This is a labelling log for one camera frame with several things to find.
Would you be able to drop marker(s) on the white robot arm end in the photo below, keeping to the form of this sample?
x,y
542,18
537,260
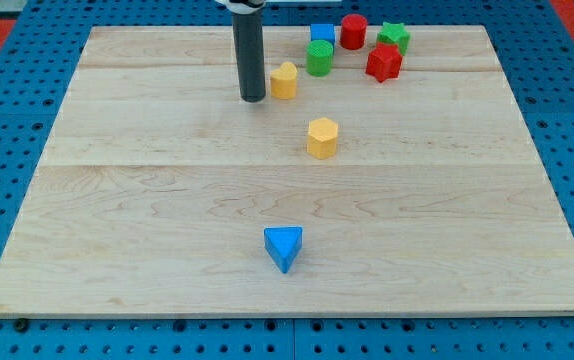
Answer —
x,y
242,7

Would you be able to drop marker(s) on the yellow hexagon block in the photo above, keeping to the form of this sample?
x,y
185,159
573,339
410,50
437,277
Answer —
x,y
322,138

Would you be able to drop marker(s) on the blue triangle block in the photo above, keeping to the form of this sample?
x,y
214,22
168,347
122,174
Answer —
x,y
283,245

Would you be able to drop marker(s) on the yellow heart block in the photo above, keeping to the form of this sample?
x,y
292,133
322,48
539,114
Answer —
x,y
283,81

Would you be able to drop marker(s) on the wooden board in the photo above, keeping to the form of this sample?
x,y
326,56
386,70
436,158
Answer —
x,y
157,181

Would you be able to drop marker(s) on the green cylinder block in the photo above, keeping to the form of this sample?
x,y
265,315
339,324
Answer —
x,y
319,58

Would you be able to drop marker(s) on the red star block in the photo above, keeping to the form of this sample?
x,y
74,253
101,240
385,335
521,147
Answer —
x,y
384,62

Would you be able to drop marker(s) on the blue cube block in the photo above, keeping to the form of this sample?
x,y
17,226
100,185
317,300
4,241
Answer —
x,y
323,31

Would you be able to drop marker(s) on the red cylinder block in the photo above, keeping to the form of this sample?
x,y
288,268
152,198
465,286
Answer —
x,y
353,31

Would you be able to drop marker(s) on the green star block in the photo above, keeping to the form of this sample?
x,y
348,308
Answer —
x,y
394,34

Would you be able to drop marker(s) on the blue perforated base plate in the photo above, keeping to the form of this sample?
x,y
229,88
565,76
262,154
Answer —
x,y
537,53

